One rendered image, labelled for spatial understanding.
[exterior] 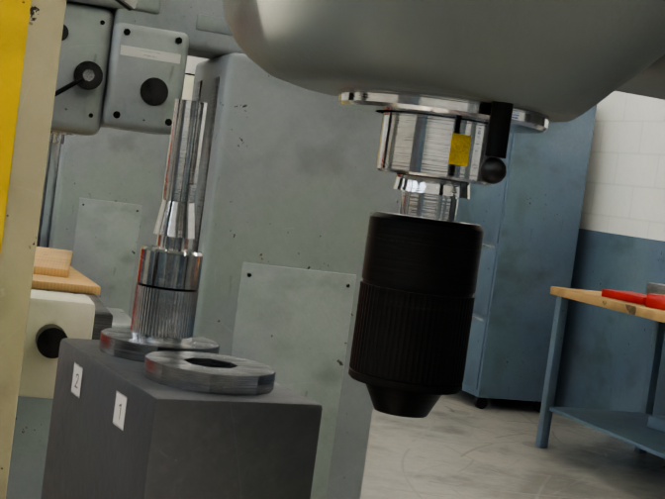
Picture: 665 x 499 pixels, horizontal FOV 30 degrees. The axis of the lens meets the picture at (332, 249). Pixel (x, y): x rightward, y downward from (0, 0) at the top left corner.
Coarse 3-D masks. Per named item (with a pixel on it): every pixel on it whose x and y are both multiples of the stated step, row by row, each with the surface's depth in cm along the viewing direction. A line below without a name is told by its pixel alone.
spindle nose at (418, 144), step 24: (384, 120) 50; (408, 120) 48; (432, 120) 48; (456, 120) 48; (384, 144) 50; (408, 144) 48; (432, 144) 48; (480, 144) 49; (384, 168) 49; (408, 168) 48; (432, 168) 48; (456, 168) 48
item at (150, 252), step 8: (144, 248) 92; (152, 248) 92; (160, 248) 93; (144, 256) 92; (152, 256) 91; (160, 256) 91; (168, 256) 91; (176, 256) 91; (184, 256) 92; (192, 256) 92; (200, 256) 93; (176, 264) 91; (184, 264) 92; (192, 264) 92; (200, 264) 93
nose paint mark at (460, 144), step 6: (456, 138) 48; (462, 138) 48; (468, 138) 48; (456, 144) 48; (462, 144) 48; (468, 144) 48; (450, 150) 48; (456, 150) 48; (462, 150) 48; (468, 150) 48; (450, 156) 48; (456, 156) 48; (462, 156) 48; (450, 162) 48; (456, 162) 48; (462, 162) 48
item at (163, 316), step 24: (144, 264) 92; (168, 264) 91; (144, 288) 92; (168, 288) 91; (192, 288) 92; (144, 312) 92; (168, 312) 91; (192, 312) 93; (144, 336) 92; (168, 336) 92; (192, 336) 94
